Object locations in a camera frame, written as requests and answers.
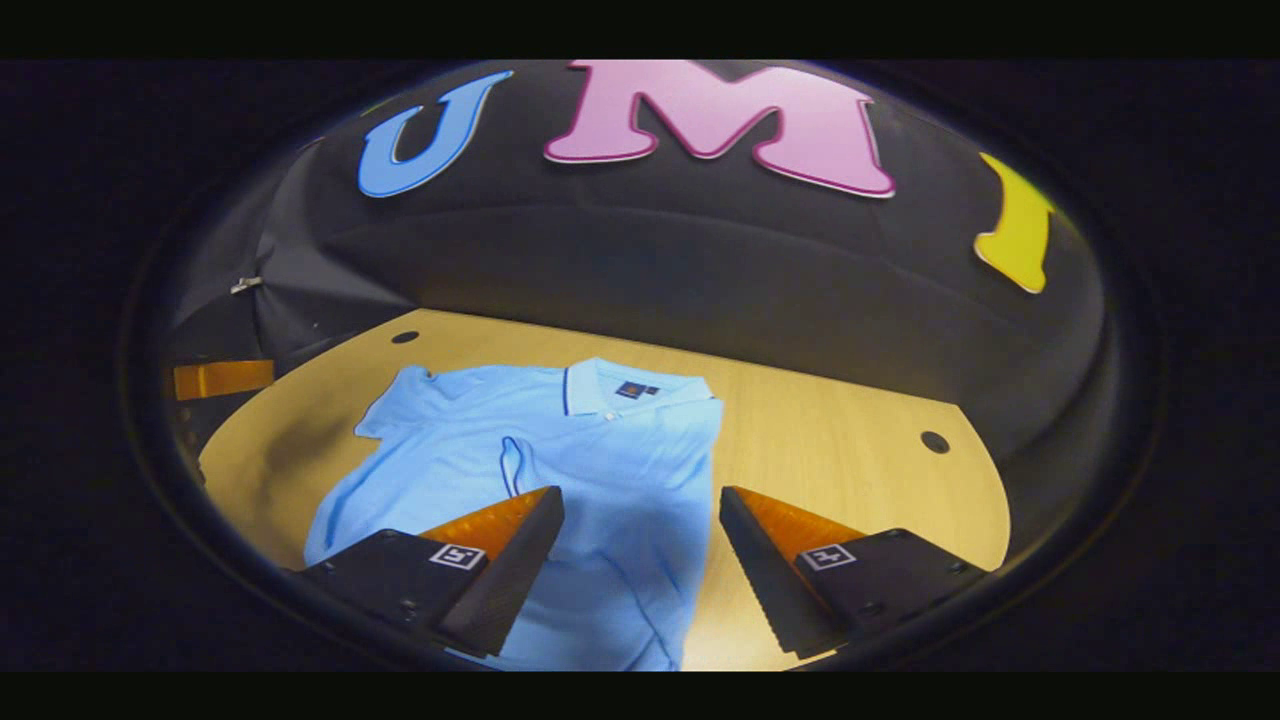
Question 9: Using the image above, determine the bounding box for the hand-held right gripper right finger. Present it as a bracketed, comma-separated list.
[718, 486, 991, 661]

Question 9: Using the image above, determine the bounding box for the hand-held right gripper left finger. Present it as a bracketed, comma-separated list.
[295, 486, 566, 661]

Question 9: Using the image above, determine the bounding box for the light blue T-shirt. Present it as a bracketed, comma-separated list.
[303, 357, 725, 671]

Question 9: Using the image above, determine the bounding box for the black backdrop cloth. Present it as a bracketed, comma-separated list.
[165, 60, 1111, 481]

